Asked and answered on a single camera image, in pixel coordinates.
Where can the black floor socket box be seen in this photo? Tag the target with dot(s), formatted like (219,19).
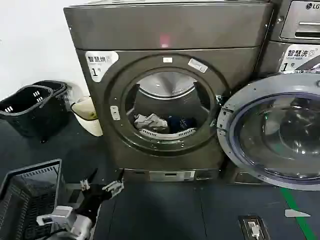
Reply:
(253,228)

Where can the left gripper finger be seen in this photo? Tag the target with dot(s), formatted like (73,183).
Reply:
(116,187)
(86,183)

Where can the grey mesh laundry basket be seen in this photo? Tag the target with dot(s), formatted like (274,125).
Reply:
(27,190)

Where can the dark blue garment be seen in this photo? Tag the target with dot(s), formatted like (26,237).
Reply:
(178,123)

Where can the grey front-load dryer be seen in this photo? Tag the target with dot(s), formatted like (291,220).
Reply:
(160,30)

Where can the white grey crumpled garment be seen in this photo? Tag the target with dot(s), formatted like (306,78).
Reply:
(150,121)

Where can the round glass dryer door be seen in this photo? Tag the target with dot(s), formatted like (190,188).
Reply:
(270,130)

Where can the white plastic bin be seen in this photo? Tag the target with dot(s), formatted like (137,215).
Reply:
(87,120)

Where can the grey washer with label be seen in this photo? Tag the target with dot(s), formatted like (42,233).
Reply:
(292,60)

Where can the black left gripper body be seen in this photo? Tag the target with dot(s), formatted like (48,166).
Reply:
(93,200)

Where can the green floor tape strip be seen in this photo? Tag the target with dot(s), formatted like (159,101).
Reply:
(297,212)

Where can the black plastic laundry basket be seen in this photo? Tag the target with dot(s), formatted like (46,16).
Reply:
(58,86)
(27,112)

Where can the white arrow floor sticker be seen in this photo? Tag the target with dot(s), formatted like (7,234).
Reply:
(296,213)

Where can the silver stacked machine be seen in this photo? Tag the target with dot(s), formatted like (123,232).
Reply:
(300,22)

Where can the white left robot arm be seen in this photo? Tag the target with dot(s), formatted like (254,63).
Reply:
(75,223)

